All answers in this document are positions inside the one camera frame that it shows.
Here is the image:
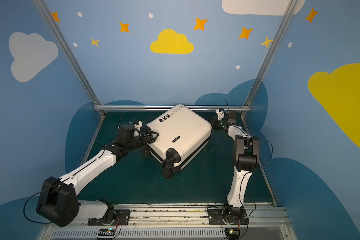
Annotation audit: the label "right small circuit board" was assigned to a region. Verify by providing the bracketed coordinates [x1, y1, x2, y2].
[224, 228, 241, 240]

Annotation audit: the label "left small circuit board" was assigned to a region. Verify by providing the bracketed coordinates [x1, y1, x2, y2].
[97, 228, 117, 240]

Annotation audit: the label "left aluminium frame post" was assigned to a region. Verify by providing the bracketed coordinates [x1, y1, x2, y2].
[32, 0, 101, 106]

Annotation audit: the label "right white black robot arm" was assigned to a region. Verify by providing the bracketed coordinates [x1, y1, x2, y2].
[211, 108, 260, 220]

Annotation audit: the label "rear aluminium crossbar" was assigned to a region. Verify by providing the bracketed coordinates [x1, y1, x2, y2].
[94, 105, 251, 112]

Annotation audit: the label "aluminium front rail frame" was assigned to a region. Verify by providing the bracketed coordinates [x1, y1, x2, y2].
[38, 203, 297, 240]

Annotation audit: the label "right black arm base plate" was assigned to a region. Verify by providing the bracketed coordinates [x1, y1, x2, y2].
[207, 208, 249, 225]

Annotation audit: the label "black white suitcase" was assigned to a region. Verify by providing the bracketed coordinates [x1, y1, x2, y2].
[143, 105, 212, 179]

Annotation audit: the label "aluminium frame post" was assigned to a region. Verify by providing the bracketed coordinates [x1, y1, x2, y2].
[244, 0, 299, 109]
[32, 0, 101, 106]

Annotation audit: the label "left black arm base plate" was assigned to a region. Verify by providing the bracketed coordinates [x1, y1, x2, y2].
[88, 209, 131, 226]

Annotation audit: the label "right aluminium frame post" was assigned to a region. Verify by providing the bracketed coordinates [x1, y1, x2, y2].
[244, 0, 299, 109]

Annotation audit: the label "small circuit board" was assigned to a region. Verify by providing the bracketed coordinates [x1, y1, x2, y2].
[224, 228, 241, 240]
[97, 228, 117, 240]

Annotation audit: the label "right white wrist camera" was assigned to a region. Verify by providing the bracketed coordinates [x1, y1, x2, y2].
[216, 108, 225, 121]

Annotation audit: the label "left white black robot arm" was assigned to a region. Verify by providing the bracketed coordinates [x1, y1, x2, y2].
[36, 124, 160, 227]

